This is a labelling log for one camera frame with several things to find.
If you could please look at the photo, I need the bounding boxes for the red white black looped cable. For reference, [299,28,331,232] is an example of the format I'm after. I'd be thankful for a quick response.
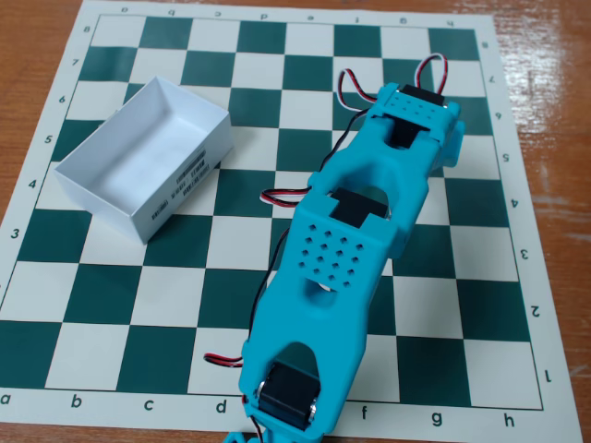
[415,54,451,99]

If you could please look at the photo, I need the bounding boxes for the green and white chessboard mat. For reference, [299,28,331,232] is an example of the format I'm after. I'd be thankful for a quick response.
[0,0,585,443]

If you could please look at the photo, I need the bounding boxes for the white cardboard box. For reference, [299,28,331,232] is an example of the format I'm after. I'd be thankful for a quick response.
[54,75,234,245]

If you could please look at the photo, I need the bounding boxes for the turquoise gripper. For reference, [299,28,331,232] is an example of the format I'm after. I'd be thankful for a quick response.
[431,120,465,172]

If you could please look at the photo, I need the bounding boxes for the red white black servo cable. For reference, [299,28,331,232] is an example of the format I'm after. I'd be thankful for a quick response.
[321,68,380,186]
[203,353,245,369]
[247,186,316,345]

